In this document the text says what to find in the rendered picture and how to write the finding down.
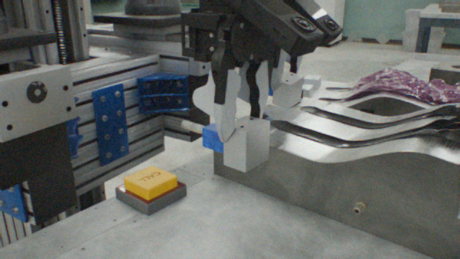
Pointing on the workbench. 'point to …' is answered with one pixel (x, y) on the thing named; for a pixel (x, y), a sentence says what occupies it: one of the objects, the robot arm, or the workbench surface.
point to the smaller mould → (446, 73)
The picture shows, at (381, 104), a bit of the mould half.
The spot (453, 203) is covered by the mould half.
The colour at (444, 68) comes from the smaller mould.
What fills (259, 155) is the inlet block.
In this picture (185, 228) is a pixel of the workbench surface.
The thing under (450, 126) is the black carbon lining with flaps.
